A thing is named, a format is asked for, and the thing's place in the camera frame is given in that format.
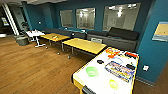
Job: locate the medium interior window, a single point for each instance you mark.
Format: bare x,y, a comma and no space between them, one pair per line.
85,18

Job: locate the low white wall socket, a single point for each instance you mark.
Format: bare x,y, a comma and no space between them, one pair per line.
145,67

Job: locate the yellow framed wall sign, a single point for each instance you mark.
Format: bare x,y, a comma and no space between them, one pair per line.
160,31

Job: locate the dark grey sofa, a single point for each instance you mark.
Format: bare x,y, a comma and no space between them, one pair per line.
120,38

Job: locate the red flat item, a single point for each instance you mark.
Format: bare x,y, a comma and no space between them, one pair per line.
131,54

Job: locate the yellow air hockey table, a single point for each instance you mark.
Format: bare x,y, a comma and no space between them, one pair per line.
100,78

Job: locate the large interior window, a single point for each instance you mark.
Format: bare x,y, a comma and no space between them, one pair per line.
121,16

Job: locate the grey round bin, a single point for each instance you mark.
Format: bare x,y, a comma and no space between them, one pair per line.
22,40

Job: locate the small interior window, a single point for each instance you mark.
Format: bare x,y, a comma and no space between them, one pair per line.
66,18

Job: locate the small white table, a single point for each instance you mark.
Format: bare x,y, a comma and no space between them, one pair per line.
35,33

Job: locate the yellow wooden table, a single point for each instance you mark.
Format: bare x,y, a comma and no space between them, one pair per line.
83,45
55,36

